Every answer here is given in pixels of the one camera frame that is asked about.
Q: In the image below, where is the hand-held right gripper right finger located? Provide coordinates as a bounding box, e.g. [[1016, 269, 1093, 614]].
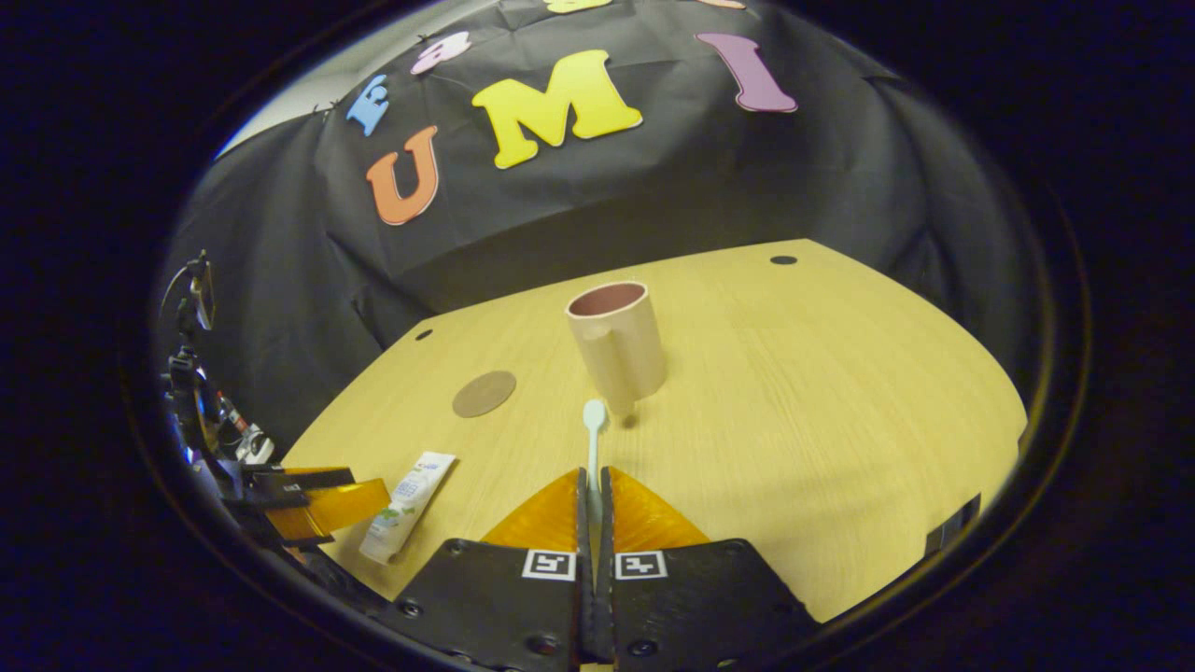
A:
[[597, 465, 822, 672]]

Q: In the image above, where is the black backdrop cloth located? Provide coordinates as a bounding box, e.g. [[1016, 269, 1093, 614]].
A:
[[163, 0, 1047, 449]]

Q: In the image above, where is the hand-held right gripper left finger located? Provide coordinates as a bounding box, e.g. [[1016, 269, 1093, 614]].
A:
[[390, 467, 591, 672]]

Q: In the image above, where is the round brown coaster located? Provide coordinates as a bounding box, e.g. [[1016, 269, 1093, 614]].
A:
[[452, 370, 518, 419]]

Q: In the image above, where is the pale mint toothbrush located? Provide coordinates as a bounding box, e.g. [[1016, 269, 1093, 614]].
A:
[[583, 399, 610, 561]]

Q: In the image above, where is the black rectangular object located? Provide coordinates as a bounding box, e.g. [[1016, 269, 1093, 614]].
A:
[[924, 493, 983, 559]]

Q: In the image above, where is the white toothpaste tube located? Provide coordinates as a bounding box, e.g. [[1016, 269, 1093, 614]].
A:
[[358, 452, 458, 566]]

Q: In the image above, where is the beige cup with pink inside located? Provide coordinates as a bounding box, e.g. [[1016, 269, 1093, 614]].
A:
[[565, 281, 668, 418]]

